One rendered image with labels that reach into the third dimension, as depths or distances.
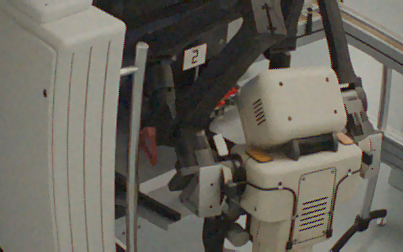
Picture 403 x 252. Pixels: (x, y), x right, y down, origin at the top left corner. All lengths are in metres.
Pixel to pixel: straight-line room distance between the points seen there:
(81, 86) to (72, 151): 0.14
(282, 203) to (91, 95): 0.48
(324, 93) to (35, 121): 0.64
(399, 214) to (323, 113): 2.30
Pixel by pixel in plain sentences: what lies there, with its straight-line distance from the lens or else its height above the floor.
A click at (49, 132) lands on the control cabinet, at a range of 2.30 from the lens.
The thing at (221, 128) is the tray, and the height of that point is 0.88.
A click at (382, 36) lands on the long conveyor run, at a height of 0.93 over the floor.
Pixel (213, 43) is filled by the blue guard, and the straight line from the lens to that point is 3.48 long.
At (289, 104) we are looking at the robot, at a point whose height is 1.34.
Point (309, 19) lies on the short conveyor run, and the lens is 4.04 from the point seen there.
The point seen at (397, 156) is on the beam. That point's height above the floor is 0.49.
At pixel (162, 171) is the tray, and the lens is 3.15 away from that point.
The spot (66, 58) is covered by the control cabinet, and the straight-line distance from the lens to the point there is 2.23.
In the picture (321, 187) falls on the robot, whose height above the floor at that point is 1.17.
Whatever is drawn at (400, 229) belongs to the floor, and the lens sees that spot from 4.67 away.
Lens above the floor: 2.43
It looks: 27 degrees down
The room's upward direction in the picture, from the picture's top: 5 degrees clockwise
